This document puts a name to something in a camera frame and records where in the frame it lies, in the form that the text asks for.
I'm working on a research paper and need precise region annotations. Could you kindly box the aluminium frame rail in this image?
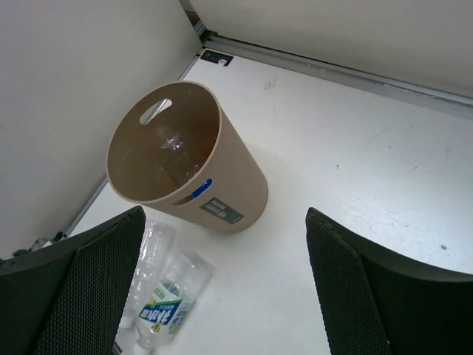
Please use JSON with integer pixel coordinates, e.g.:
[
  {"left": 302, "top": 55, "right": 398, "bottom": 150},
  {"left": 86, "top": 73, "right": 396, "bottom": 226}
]
[{"left": 202, "top": 30, "right": 472, "bottom": 121}]

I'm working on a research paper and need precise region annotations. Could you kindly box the blue label plastic bottle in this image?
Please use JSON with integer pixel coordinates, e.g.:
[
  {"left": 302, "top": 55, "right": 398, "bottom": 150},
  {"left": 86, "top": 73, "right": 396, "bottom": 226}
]
[{"left": 157, "top": 126, "right": 207, "bottom": 188}]

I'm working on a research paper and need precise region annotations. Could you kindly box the green white label bottle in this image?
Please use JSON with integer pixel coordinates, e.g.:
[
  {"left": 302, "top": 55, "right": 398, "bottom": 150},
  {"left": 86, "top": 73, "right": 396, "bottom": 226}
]
[{"left": 132, "top": 252, "right": 214, "bottom": 354}]

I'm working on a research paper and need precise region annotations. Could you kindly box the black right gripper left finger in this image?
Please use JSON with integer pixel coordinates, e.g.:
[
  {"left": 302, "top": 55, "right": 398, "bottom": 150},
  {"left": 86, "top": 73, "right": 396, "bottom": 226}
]
[{"left": 1, "top": 206, "right": 146, "bottom": 354}]

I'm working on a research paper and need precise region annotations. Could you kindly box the tan cylindrical waste bin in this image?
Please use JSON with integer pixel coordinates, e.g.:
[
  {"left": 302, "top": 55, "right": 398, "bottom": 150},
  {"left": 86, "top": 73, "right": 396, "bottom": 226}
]
[{"left": 106, "top": 81, "right": 268, "bottom": 234}]

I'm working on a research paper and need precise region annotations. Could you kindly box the blue corner sticker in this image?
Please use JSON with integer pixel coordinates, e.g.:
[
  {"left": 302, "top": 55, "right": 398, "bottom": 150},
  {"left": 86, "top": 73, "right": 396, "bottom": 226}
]
[{"left": 200, "top": 49, "right": 234, "bottom": 67}]

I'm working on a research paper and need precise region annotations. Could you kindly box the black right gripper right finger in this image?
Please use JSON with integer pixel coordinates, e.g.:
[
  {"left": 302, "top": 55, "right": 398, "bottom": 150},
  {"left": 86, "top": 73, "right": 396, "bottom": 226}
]
[{"left": 305, "top": 208, "right": 472, "bottom": 354}]

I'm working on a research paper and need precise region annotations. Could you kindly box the clear unlabeled plastic bottle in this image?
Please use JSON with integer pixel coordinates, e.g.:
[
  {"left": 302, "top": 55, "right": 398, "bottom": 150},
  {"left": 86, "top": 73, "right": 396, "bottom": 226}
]
[{"left": 119, "top": 220, "right": 177, "bottom": 329}]

